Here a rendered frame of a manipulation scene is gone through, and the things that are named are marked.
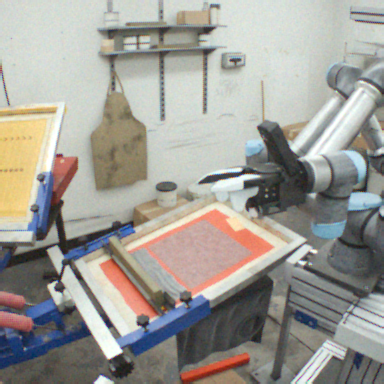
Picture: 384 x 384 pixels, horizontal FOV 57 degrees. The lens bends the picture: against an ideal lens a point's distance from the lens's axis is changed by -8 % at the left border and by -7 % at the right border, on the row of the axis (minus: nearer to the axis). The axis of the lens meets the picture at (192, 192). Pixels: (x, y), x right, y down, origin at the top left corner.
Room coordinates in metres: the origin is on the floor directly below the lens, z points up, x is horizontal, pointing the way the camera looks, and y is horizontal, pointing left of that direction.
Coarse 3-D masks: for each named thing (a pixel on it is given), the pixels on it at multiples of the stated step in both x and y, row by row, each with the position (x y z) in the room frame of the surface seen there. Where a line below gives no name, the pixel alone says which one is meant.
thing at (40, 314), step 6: (48, 300) 0.99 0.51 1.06; (36, 306) 0.96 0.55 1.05; (42, 306) 0.96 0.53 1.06; (48, 306) 0.96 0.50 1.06; (54, 306) 0.96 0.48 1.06; (72, 306) 0.98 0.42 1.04; (30, 312) 0.93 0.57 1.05; (36, 312) 0.93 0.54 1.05; (42, 312) 0.93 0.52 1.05; (48, 312) 0.93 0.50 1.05; (60, 312) 0.96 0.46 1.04; (36, 318) 0.91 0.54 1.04; (42, 318) 0.92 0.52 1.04; (48, 318) 0.93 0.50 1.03; (36, 324) 0.90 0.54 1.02; (42, 324) 0.92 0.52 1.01
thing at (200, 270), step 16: (224, 240) 1.36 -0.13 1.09; (240, 240) 1.35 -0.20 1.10; (256, 240) 1.33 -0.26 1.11; (192, 256) 1.28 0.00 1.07; (208, 256) 1.27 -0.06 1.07; (224, 256) 1.25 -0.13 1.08; (240, 256) 1.24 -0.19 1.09; (256, 256) 1.23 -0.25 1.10; (176, 272) 1.19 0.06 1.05; (192, 272) 1.18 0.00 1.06; (208, 272) 1.17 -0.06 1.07; (224, 272) 1.16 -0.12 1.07; (128, 288) 1.12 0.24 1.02; (192, 288) 1.09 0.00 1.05; (128, 304) 1.04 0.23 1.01; (144, 304) 1.03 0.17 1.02; (176, 304) 1.02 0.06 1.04
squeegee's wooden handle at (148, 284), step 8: (112, 240) 1.29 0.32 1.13; (112, 248) 1.29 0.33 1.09; (120, 248) 1.23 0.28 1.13; (120, 256) 1.21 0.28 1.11; (128, 256) 1.18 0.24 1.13; (128, 264) 1.14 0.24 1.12; (136, 264) 1.13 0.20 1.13; (136, 272) 1.09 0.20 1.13; (144, 272) 1.08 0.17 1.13; (136, 280) 1.11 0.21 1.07; (144, 280) 1.04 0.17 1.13; (152, 280) 1.03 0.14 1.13; (144, 288) 1.05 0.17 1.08; (152, 288) 0.99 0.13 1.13; (160, 288) 0.99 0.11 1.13; (152, 296) 1.00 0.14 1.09; (160, 296) 0.98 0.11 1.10; (160, 304) 0.98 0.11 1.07
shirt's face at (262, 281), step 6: (264, 276) 1.29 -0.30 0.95; (258, 282) 1.25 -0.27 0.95; (264, 282) 1.25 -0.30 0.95; (246, 288) 1.21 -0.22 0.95; (252, 288) 1.21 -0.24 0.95; (258, 288) 1.21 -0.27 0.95; (234, 294) 1.18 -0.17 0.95; (240, 294) 1.18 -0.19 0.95; (228, 300) 1.14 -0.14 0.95; (216, 306) 1.11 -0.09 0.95
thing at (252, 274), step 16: (192, 208) 1.60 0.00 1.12; (144, 224) 1.49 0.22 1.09; (160, 224) 1.51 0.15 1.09; (272, 224) 1.38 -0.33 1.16; (128, 240) 1.42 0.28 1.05; (288, 240) 1.28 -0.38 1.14; (304, 240) 1.24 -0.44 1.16; (96, 256) 1.33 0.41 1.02; (272, 256) 1.17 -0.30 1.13; (288, 256) 1.19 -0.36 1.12; (80, 272) 1.20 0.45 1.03; (256, 272) 1.10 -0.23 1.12; (96, 288) 1.10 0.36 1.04; (224, 288) 1.04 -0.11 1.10; (240, 288) 1.06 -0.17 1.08; (112, 304) 1.01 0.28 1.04; (112, 320) 0.93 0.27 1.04
